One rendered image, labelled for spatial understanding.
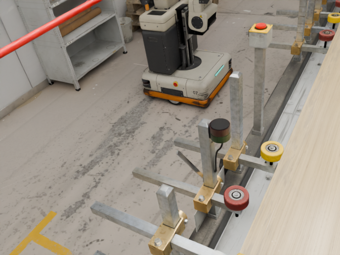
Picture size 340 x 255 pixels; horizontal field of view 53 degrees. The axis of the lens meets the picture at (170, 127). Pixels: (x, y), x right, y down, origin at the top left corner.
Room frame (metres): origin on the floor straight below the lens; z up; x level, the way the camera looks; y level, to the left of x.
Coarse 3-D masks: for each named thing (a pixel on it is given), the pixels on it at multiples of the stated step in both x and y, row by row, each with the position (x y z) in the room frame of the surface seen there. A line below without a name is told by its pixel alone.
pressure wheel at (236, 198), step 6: (234, 186) 0.73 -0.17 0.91; (240, 186) 0.73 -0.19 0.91; (228, 192) 0.71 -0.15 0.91; (234, 192) 0.70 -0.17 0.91; (240, 192) 0.70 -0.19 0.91; (246, 192) 0.70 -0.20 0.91; (228, 198) 0.69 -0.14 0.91; (234, 198) 0.68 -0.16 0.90; (240, 198) 0.68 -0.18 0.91; (246, 198) 0.67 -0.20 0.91; (228, 204) 0.67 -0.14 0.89; (234, 204) 0.66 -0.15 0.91; (240, 204) 0.66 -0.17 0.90; (246, 204) 0.67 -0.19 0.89; (234, 210) 0.66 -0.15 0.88
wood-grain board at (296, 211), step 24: (336, 48) 1.51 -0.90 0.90; (336, 72) 1.29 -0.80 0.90; (312, 96) 1.14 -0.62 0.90; (336, 96) 1.11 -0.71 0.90; (312, 120) 0.99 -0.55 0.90; (336, 120) 0.97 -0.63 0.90; (288, 144) 0.88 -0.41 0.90; (312, 144) 0.86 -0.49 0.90; (336, 144) 0.84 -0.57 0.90; (288, 168) 0.77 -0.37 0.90; (312, 168) 0.75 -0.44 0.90; (336, 168) 0.73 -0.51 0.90; (288, 192) 0.67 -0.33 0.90; (312, 192) 0.66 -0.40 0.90; (336, 192) 0.64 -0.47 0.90; (264, 216) 0.60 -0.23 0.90; (288, 216) 0.59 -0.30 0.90; (312, 216) 0.57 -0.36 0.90; (336, 216) 0.56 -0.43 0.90; (264, 240) 0.53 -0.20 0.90; (288, 240) 0.51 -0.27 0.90; (312, 240) 0.50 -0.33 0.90; (336, 240) 0.49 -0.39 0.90
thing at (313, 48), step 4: (272, 44) 1.84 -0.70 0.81; (276, 44) 1.83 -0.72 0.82; (280, 44) 1.81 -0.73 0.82; (284, 44) 1.81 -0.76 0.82; (288, 44) 1.80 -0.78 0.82; (292, 44) 1.79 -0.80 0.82; (276, 48) 1.83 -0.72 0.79; (280, 48) 1.81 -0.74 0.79; (284, 48) 1.80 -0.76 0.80; (288, 48) 1.79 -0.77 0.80; (304, 48) 1.73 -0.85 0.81; (308, 48) 1.72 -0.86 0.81; (312, 48) 1.71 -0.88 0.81; (316, 48) 1.69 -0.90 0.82; (320, 48) 1.68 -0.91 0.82; (324, 48) 1.67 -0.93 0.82; (328, 48) 1.67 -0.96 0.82; (316, 52) 1.69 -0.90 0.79; (320, 52) 1.68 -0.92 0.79; (324, 52) 1.67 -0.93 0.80
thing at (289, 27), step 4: (272, 24) 2.10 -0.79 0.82; (276, 24) 2.09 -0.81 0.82; (280, 24) 2.07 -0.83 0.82; (284, 24) 2.06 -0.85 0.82; (288, 24) 2.05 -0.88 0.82; (272, 28) 2.09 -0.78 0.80; (276, 28) 2.07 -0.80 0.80; (280, 28) 2.06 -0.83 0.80; (284, 28) 2.04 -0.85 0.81; (288, 28) 2.03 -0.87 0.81; (292, 28) 2.01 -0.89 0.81; (296, 28) 2.00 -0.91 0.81; (312, 28) 1.94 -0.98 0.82; (316, 28) 1.93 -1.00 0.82; (320, 28) 1.91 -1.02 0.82; (324, 28) 1.90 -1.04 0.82; (328, 28) 1.89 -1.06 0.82; (336, 28) 1.88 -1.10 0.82; (316, 32) 1.93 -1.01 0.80
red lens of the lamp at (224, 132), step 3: (210, 126) 0.76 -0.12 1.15; (228, 126) 0.75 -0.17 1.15; (210, 129) 0.76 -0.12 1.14; (213, 129) 0.75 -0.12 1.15; (228, 129) 0.74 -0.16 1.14; (210, 132) 0.76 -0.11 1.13; (213, 132) 0.75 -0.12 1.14; (216, 132) 0.74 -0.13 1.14; (219, 132) 0.74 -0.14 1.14; (222, 132) 0.74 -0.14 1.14; (225, 132) 0.74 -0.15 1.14; (228, 132) 0.74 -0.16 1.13; (213, 135) 0.75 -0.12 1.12; (216, 135) 0.74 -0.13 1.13; (219, 135) 0.74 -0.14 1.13; (222, 135) 0.74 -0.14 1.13; (225, 135) 0.74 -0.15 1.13
